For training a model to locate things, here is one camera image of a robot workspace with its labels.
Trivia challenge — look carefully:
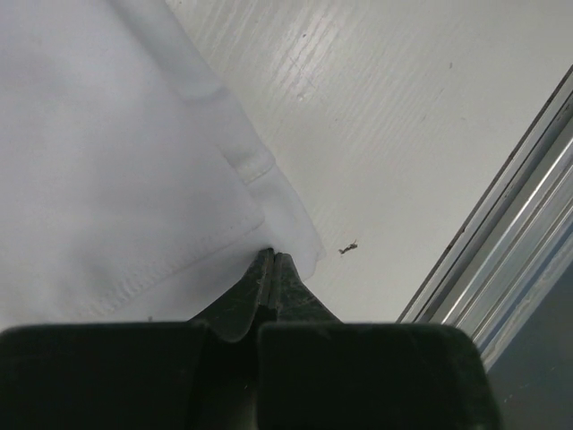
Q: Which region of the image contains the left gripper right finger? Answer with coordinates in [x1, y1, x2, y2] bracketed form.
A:
[270, 254, 340, 323]

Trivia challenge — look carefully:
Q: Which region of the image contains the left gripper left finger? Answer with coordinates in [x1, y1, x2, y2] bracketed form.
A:
[190, 248, 274, 343]

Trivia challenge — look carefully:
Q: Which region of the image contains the white skirt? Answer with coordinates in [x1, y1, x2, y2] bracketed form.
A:
[1, 1, 324, 329]

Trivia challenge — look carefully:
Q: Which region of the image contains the aluminium front rail frame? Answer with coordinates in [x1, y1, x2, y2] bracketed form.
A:
[398, 72, 572, 368]

